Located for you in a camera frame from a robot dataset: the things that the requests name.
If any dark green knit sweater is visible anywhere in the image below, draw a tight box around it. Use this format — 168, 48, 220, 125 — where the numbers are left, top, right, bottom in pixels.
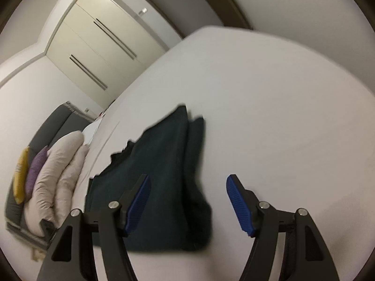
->
85, 105, 212, 252

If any brown bedroom door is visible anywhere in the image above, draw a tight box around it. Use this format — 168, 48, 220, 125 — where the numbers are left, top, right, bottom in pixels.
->
146, 0, 252, 37

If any beige folded duvet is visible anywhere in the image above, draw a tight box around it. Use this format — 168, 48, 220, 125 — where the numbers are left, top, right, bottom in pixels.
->
23, 131, 84, 238

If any purple cushion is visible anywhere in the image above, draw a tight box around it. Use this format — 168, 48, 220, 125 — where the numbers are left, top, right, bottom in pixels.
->
25, 146, 48, 200

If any yellow cushion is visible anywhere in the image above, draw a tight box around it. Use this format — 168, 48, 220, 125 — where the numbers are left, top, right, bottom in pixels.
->
13, 147, 30, 204

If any white bed with sheet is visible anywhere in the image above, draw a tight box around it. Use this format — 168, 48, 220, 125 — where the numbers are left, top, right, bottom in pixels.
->
72, 27, 374, 280

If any white pillow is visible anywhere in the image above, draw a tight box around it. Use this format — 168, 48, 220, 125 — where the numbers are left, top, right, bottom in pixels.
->
82, 118, 102, 145

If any dark grey headboard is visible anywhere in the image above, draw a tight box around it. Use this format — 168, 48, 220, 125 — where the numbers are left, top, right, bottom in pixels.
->
4, 102, 94, 251

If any cream wardrobe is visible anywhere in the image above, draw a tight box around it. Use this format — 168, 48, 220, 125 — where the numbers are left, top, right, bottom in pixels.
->
46, 0, 167, 108

